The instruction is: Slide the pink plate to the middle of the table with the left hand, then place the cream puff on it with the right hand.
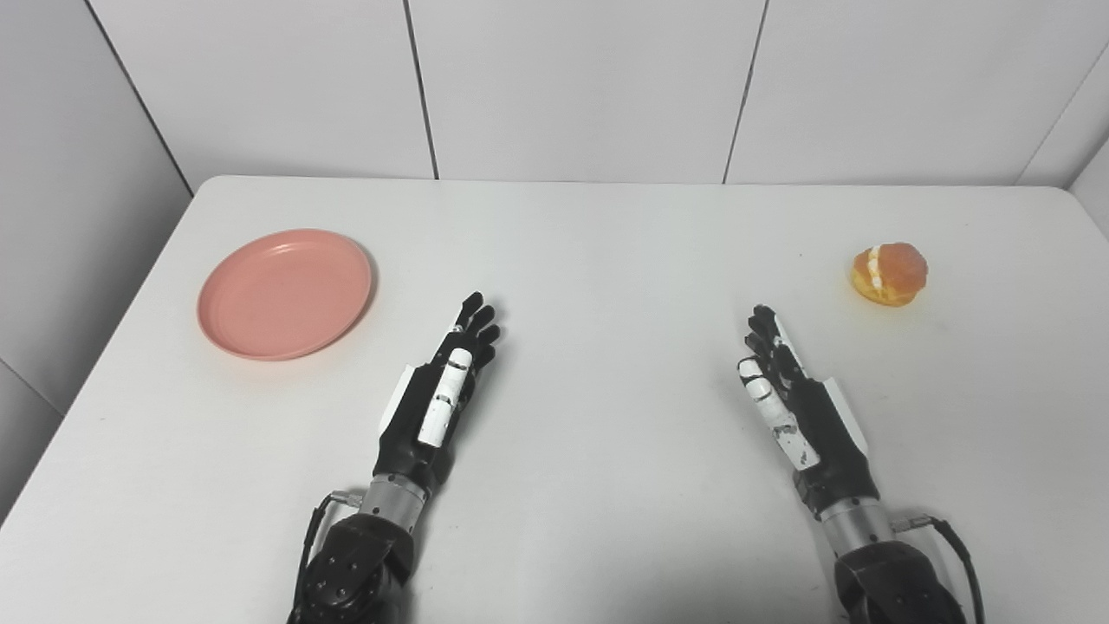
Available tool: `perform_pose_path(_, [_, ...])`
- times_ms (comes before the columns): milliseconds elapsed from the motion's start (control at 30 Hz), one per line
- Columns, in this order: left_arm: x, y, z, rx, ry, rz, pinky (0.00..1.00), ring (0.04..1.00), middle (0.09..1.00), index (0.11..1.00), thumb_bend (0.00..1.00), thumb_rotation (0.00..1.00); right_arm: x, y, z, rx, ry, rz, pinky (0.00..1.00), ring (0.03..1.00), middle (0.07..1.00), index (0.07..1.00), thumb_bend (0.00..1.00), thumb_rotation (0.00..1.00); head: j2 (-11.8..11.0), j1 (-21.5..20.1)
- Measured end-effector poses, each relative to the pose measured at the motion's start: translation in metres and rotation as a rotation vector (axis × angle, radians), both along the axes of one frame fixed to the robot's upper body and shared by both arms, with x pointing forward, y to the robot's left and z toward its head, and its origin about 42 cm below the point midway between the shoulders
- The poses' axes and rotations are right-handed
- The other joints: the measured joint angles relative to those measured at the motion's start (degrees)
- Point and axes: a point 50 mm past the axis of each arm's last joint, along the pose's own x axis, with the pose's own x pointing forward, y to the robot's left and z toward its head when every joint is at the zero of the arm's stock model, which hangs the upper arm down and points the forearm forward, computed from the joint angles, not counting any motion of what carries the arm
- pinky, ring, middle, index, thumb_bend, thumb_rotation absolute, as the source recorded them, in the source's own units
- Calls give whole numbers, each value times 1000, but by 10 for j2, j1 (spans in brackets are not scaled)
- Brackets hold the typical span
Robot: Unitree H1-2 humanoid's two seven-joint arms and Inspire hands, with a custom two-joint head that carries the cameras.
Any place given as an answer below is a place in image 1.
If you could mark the cream puff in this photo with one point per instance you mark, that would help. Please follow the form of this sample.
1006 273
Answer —
890 274

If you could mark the pink round plate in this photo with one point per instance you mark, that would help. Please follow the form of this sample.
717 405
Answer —
285 294

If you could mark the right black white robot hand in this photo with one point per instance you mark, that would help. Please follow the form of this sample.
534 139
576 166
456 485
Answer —
810 416

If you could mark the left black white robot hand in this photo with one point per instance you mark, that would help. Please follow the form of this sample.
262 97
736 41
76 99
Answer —
433 399

